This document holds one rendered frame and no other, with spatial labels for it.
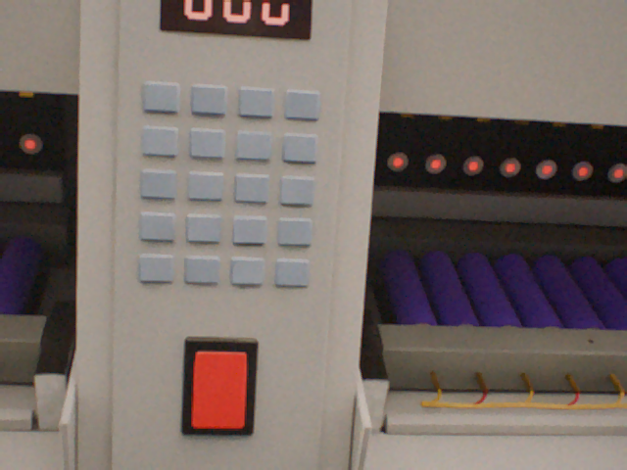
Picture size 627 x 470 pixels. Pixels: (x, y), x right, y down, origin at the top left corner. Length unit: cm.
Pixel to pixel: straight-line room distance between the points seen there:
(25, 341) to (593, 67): 24
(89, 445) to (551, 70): 20
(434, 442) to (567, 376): 7
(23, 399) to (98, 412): 8
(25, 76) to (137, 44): 4
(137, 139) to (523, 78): 13
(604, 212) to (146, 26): 31
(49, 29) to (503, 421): 23
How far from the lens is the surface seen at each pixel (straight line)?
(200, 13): 27
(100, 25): 28
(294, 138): 27
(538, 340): 40
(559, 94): 31
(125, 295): 28
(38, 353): 37
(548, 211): 49
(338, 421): 31
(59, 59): 29
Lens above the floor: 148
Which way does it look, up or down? 11 degrees down
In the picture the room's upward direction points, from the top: 4 degrees clockwise
